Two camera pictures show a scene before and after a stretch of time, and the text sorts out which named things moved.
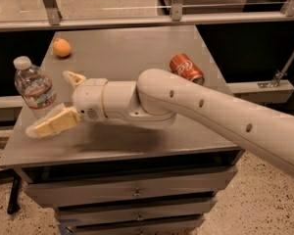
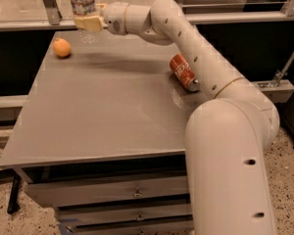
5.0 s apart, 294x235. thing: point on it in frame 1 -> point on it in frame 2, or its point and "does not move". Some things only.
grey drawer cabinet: [106, 177] does not move
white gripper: [88, 100] -> [115, 18]
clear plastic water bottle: [34, 87] -> [82, 4]
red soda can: [182, 65] does not move
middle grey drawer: [181, 208] does not move
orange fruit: [61, 47] does not move
